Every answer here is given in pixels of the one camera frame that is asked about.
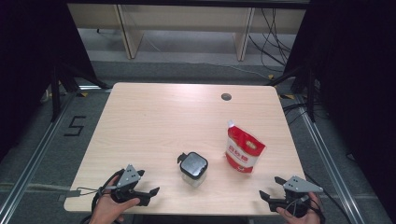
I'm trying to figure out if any aluminium floor rail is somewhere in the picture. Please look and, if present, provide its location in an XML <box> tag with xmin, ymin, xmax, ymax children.
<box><xmin>0</xmin><ymin>92</ymin><xmax>79</xmax><ymax>224</ymax></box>
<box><xmin>294</xmin><ymin>95</ymin><xmax>366</xmax><ymax>224</ymax></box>

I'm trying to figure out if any thin grey wire loop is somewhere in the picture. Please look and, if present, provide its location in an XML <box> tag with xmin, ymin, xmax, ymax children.
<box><xmin>76</xmin><ymin>186</ymin><xmax>106</xmax><ymax>198</ymax></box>

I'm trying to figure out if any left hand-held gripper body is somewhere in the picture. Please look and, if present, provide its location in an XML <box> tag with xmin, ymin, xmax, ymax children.
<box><xmin>109</xmin><ymin>163</ymin><xmax>152</xmax><ymax>207</ymax></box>

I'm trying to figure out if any black curtain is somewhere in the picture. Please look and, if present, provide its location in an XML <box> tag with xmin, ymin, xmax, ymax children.
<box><xmin>0</xmin><ymin>0</ymin><xmax>98</xmax><ymax>158</ymax></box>
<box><xmin>284</xmin><ymin>0</ymin><xmax>396</xmax><ymax>217</ymax></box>

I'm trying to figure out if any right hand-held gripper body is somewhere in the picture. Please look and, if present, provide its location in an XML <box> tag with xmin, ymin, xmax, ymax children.
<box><xmin>267</xmin><ymin>175</ymin><xmax>324</xmax><ymax>218</ymax></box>

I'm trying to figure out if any black metal stand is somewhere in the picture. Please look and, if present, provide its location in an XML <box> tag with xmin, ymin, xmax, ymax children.
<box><xmin>265</xmin><ymin>65</ymin><xmax>318</xmax><ymax>123</ymax></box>
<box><xmin>49</xmin><ymin>59</ymin><xmax>110</xmax><ymax>123</ymax></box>

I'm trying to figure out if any red and white pouch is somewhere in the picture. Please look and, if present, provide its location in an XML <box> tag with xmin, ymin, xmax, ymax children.
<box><xmin>224</xmin><ymin>119</ymin><xmax>267</xmax><ymax>175</ymax></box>

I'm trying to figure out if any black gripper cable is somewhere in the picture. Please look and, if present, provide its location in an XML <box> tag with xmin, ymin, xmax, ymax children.
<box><xmin>81</xmin><ymin>168</ymin><xmax>126</xmax><ymax>224</ymax></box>

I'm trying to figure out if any clear jar with black lid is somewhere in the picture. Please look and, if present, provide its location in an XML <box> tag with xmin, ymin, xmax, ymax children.
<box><xmin>177</xmin><ymin>151</ymin><xmax>209</xmax><ymax>188</ymax></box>

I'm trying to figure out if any person's right hand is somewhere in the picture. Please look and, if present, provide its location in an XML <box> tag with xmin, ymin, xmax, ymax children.
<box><xmin>276</xmin><ymin>191</ymin><xmax>325</xmax><ymax>224</ymax></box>

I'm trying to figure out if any bundle of black cables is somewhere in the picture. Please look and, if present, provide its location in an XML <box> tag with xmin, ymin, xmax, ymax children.
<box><xmin>247</xmin><ymin>7</ymin><xmax>297</xmax><ymax>73</ymax></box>

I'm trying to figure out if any black floor cable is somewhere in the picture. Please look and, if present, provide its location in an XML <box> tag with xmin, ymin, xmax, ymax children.
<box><xmin>303</xmin><ymin>172</ymin><xmax>353</xmax><ymax>224</ymax></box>

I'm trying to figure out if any grey tape patch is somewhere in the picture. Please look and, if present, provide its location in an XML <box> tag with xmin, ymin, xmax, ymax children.
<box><xmin>64</xmin><ymin>189</ymin><xmax>82</xmax><ymax>199</ymax></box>

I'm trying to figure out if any black wrist strap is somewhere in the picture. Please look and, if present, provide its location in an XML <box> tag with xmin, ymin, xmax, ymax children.
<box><xmin>307</xmin><ymin>198</ymin><xmax>327</xmax><ymax>224</ymax></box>

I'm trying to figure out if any person's left hand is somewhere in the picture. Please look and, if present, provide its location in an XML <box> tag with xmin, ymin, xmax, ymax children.
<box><xmin>90</xmin><ymin>175</ymin><xmax>141</xmax><ymax>224</ymax></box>

